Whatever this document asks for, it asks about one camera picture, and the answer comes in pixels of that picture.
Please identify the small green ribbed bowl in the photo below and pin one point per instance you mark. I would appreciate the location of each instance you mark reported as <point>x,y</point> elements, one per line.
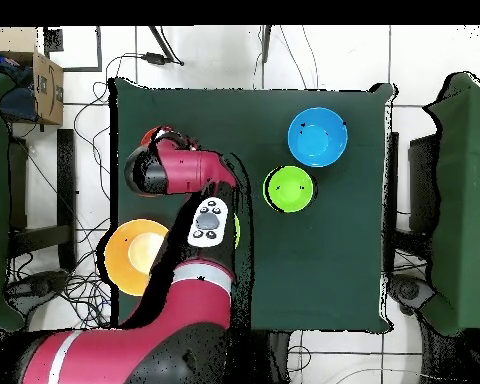
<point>290,190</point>

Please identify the red plastic bowl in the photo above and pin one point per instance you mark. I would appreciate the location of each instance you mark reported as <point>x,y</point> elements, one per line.
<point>148,136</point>

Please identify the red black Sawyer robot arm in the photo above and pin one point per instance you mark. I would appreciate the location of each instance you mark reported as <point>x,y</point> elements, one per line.
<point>164,320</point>

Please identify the large green bowl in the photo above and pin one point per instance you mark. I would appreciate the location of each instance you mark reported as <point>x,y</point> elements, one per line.
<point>237,230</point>

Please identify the dark green tablecloth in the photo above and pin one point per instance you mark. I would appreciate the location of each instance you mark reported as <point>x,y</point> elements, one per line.
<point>304,260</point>

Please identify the large light blue bowl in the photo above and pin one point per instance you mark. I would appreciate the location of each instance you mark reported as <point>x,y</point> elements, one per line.
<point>318,137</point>

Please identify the large yellow bowl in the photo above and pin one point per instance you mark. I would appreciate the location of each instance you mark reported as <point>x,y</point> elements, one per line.
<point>124,256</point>

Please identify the black power adapter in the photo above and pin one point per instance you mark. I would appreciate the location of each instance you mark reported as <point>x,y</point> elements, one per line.
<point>154,58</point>

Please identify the cardboard box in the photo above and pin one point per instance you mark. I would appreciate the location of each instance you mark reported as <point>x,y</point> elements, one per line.
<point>48,92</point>

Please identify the dark blue bag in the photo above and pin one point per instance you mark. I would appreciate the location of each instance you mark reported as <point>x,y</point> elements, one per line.
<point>18,104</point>

